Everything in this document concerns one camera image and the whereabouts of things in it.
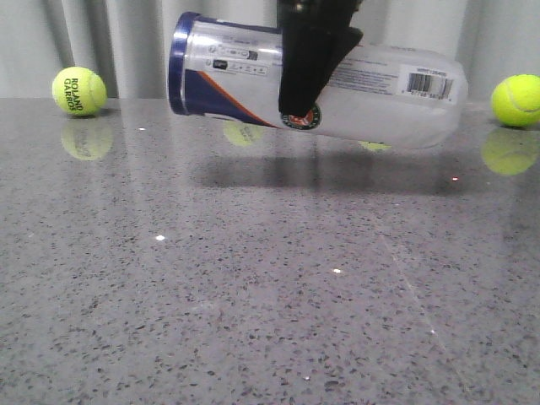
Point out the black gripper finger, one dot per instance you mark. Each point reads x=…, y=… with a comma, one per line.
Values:
x=316, y=37

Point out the grey pleated curtain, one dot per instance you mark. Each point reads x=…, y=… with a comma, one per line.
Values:
x=128, y=42

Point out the white blue tennis ball can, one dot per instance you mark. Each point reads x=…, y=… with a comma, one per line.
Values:
x=401, y=97

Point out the plain yellow tennis ball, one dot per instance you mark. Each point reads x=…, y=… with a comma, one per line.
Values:
x=515, y=101

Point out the Roland Garros tennis ball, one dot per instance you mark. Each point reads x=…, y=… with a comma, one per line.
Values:
x=79, y=91

